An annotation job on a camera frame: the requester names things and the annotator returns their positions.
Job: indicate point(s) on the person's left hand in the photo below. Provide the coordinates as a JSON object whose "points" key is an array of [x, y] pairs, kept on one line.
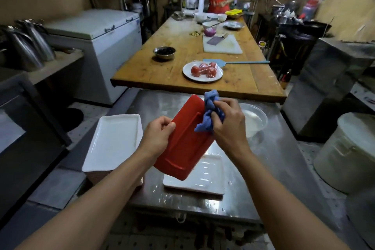
{"points": [[153, 138]]}

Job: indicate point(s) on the person's right hand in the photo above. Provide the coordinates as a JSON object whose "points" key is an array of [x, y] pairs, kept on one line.
{"points": [[231, 129]]}

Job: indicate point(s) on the person's right thumb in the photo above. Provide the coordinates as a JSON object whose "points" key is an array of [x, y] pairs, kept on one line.
{"points": [[216, 117]]}

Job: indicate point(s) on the person's left thumb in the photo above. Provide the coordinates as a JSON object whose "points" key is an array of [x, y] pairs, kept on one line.
{"points": [[169, 128]]}

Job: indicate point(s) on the blue cleaning cloth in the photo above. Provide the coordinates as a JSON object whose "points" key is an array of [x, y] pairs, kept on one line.
{"points": [[207, 118]]}

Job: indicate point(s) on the red rectangular plastic tray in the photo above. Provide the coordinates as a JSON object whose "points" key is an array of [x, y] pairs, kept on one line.
{"points": [[184, 144]]}

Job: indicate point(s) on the person's right forearm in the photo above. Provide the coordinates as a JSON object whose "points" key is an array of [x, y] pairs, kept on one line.
{"points": [[281, 200]]}

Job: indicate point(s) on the person's left forearm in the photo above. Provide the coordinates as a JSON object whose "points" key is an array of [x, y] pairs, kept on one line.
{"points": [[88, 203]]}

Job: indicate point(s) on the clear plastic bowl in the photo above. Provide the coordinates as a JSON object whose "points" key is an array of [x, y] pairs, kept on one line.
{"points": [[255, 121]]}

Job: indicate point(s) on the red tomato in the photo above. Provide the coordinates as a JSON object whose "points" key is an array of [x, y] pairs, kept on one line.
{"points": [[195, 71], [211, 73], [213, 65], [203, 67]]}

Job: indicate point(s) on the round white plate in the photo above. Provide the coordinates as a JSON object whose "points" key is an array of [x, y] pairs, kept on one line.
{"points": [[187, 74]]}

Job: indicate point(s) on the light blue spatula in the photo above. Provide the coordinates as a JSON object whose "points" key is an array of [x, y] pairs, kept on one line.
{"points": [[216, 62]]}

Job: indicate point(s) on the white rectangular plate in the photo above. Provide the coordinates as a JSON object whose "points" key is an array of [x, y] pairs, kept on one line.
{"points": [[112, 141], [208, 176]]}

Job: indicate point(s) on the white cutting board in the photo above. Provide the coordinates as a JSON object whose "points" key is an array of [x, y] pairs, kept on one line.
{"points": [[231, 47]]}

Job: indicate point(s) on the steel cleaver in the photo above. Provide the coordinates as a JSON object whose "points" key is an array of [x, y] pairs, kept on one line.
{"points": [[214, 41]]}

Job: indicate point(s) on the steel bowl with dark food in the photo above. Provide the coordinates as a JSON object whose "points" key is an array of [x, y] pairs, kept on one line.
{"points": [[164, 52]]}

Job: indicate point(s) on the pile of garlic cloves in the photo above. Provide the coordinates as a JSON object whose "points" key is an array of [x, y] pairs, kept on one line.
{"points": [[195, 33]]}

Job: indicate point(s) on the bowl of purple onion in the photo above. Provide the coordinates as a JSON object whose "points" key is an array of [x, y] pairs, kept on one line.
{"points": [[209, 29]]}

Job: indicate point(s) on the round steel plate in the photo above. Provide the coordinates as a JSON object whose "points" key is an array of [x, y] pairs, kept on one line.
{"points": [[233, 25]]}

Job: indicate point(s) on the white bowl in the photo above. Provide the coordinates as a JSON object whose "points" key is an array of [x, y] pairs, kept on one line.
{"points": [[222, 17], [201, 17]]}

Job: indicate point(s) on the yellow dish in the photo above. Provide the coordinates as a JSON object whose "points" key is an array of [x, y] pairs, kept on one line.
{"points": [[233, 12]]}

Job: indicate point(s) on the small steel dish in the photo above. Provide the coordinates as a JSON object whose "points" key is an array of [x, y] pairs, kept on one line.
{"points": [[177, 16]]}

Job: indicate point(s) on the white chest freezer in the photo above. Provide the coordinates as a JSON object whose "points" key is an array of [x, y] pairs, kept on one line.
{"points": [[99, 41]]}

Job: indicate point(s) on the stainless steel cabinet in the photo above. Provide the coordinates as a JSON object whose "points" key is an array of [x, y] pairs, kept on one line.
{"points": [[328, 82]]}

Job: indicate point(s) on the white kitchen appliance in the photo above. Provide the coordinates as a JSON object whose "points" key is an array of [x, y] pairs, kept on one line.
{"points": [[192, 0]]}

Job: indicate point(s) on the black wok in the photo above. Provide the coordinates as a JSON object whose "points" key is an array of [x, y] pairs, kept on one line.
{"points": [[318, 27]]}

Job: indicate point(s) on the white plastic bucket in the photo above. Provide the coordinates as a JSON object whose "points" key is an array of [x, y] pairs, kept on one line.
{"points": [[348, 153]]}

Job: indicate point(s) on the dark cabinet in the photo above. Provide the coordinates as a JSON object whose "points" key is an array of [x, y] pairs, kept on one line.
{"points": [[26, 141]]}

